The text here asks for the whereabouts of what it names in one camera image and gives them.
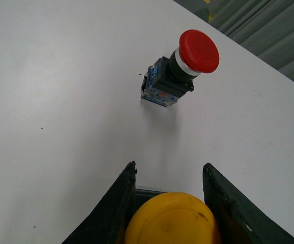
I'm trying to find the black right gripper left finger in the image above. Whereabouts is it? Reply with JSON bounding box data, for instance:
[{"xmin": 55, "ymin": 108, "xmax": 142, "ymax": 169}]
[{"xmin": 63, "ymin": 161, "xmax": 137, "ymax": 244}]

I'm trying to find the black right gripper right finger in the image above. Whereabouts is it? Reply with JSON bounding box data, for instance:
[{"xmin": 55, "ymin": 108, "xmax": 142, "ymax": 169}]
[{"xmin": 202, "ymin": 163, "xmax": 294, "ymax": 243}]

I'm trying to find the yellow mushroom push button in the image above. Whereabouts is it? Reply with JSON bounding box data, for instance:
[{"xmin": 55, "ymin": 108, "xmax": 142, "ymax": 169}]
[{"xmin": 124, "ymin": 192, "xmax": 222, "ymax": 243}]

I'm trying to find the red mushroom push button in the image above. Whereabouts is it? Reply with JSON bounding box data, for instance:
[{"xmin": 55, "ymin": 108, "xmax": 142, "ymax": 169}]
[{"xmin": 141, "ymin": 29, "xmax": 220, "ymax": 107}]

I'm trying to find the left grey curtain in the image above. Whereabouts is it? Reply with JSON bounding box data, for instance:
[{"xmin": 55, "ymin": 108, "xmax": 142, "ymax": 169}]
[{"xmin": 177, "ymin": 0, "xmax": 294, "ymax": 82}]

